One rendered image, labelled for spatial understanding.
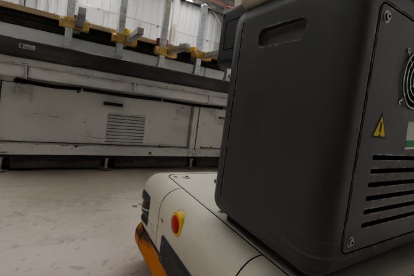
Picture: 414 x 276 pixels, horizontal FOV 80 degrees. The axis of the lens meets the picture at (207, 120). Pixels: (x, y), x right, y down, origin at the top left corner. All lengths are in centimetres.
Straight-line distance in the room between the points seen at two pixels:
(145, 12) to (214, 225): 906
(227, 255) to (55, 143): 143
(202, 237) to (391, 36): 42
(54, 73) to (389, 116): 140
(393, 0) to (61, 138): 166
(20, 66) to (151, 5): 823
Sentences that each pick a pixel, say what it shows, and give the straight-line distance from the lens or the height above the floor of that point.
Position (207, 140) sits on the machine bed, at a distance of 204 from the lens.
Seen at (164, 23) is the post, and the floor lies 96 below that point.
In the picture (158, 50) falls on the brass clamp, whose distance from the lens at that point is 157.
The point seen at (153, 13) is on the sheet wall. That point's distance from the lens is 946.
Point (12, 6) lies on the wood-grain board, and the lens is 173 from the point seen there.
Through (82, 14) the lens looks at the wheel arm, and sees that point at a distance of 125.
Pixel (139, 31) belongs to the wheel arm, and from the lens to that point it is 129.
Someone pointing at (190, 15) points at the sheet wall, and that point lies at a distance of 1006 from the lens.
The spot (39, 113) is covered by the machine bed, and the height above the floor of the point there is 34.
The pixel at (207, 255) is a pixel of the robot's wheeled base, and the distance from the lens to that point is 48.
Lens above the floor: 50
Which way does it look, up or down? 3 degrees down
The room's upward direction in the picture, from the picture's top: 7 degrees clockwise
